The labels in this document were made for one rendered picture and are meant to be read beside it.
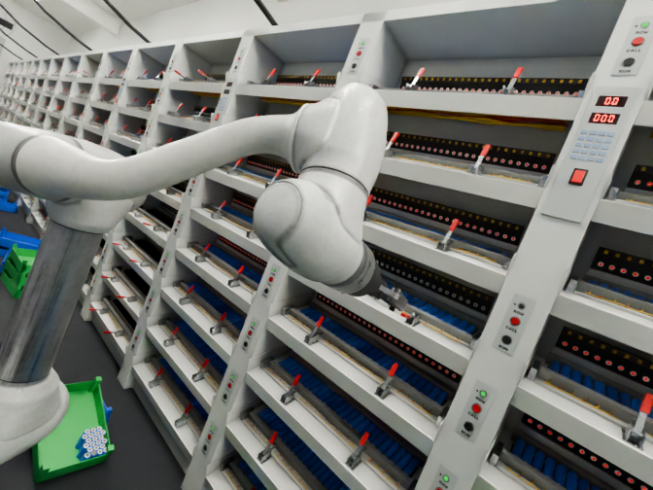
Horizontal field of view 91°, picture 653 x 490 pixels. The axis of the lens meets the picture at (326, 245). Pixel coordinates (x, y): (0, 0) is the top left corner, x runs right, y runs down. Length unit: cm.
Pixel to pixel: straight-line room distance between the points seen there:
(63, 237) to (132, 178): 34
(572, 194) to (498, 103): 28
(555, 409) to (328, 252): 58
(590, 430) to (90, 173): 94
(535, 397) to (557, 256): 28
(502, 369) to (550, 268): 23
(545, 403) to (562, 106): 62
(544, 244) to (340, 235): 52
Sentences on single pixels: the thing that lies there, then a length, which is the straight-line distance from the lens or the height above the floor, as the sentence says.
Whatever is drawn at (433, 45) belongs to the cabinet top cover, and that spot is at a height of 176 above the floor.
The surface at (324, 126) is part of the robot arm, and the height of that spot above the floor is 121.
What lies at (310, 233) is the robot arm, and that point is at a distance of 35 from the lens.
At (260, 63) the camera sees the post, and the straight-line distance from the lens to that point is 177.
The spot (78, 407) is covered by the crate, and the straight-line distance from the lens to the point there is 168.
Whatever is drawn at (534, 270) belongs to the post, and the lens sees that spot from 80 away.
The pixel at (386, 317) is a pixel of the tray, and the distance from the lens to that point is 88.
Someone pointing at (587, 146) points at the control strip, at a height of 143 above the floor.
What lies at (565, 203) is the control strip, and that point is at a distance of 82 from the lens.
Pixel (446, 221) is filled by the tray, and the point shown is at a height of 124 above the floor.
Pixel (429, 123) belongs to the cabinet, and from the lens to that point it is 122.
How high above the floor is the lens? 109
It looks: 3 degrees down
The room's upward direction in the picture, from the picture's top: 22 degrees clockwise
